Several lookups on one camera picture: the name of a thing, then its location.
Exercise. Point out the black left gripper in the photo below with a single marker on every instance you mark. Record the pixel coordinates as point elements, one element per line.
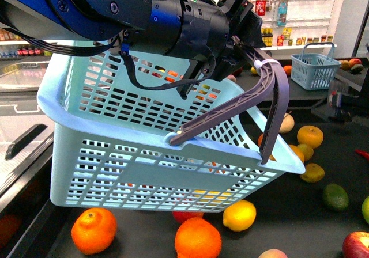
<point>209,32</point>

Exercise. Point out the grey basket handle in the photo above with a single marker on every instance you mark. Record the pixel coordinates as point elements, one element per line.
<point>272,81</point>

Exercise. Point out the light blue shopping basket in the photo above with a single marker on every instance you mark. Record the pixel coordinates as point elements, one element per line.
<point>112,150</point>

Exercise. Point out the yellow lemon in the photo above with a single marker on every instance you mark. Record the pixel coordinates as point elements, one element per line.
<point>239,216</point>

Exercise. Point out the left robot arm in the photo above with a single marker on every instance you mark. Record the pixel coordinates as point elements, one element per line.
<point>89,27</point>

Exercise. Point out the back shelf orange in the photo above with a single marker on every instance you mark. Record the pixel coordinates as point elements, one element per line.
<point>288,70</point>

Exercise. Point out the small blue basket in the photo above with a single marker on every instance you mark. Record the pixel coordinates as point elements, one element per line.
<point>314,71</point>

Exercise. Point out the cream pear back right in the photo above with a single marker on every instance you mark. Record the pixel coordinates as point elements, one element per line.
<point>288,123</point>

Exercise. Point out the yellow orange apple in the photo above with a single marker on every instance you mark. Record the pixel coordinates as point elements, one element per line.
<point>310,135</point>

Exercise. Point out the orange persimmon yellowish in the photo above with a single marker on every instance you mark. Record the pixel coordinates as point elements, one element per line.
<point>298,152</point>

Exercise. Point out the olive green small fruit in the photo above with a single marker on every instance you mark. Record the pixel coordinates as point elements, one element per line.
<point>307,150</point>

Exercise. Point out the olive brown lumpy fruit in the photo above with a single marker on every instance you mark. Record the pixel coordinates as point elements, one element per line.
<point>313,173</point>

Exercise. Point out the red pomegranate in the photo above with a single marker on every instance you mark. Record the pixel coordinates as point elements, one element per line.
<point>182,216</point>

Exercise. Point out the red chili pepper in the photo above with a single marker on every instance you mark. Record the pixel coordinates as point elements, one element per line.
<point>363,154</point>

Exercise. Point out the green lime front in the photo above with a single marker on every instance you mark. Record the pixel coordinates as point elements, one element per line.
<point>335,198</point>

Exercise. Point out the large orange centre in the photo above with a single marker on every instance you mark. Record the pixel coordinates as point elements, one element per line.
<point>197,237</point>

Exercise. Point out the glass top freezer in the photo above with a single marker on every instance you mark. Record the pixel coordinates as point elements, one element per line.
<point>25,130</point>

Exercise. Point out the knobbed orange front left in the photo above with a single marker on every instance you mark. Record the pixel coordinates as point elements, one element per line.
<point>94,230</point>

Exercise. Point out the pale peach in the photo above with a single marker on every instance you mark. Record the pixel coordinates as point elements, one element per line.
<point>273,253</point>

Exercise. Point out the green apple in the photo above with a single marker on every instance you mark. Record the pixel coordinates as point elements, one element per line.
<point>365,209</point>

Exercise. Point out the red apple front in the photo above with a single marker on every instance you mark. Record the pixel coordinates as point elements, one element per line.
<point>355,245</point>

